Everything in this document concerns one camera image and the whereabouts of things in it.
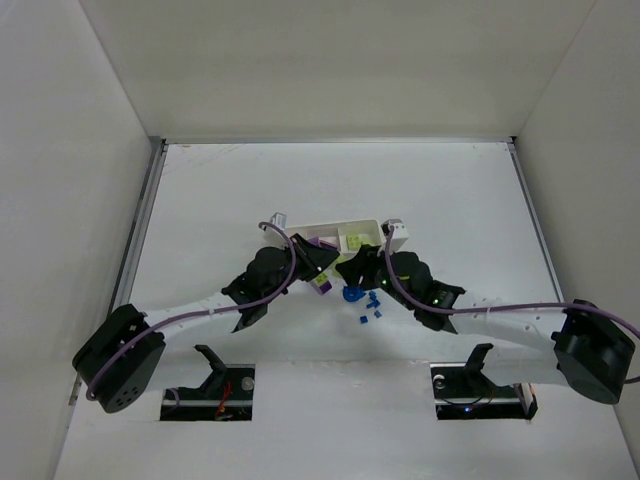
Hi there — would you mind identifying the light green lego brick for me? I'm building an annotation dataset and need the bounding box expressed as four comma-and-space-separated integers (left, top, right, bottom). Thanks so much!
345, 234, 363, 252

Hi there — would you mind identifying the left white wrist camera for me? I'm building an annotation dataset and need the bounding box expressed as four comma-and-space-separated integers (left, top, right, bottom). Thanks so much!
268, 212, 287, 232

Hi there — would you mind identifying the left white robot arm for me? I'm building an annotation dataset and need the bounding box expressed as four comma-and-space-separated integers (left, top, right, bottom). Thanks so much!
72, 234, 340, 413

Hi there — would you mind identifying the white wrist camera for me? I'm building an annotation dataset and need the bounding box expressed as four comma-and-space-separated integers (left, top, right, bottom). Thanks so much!
381, 219, 409, 253
268, 212, 287, 232

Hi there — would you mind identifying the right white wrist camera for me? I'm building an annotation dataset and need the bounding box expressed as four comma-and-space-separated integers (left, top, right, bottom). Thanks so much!
381, 219, 409, 253

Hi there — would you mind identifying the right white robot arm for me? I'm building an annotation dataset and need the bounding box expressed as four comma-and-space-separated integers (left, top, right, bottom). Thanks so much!
336, 245, 635, 405

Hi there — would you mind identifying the green and purple lego stack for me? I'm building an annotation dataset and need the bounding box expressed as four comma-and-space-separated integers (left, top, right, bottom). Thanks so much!
310, 273, 332, 295

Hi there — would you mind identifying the purple butterfly lego brick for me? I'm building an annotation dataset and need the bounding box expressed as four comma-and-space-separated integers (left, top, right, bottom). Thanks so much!
308, 237, 339, 250

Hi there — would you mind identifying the blue lego arch cluster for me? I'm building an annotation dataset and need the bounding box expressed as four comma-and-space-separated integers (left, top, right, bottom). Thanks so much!
342, 286, 366, 303

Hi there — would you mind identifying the white three-compartment tray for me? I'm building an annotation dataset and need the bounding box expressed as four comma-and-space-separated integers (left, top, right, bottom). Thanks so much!
285, 219, 383, 258

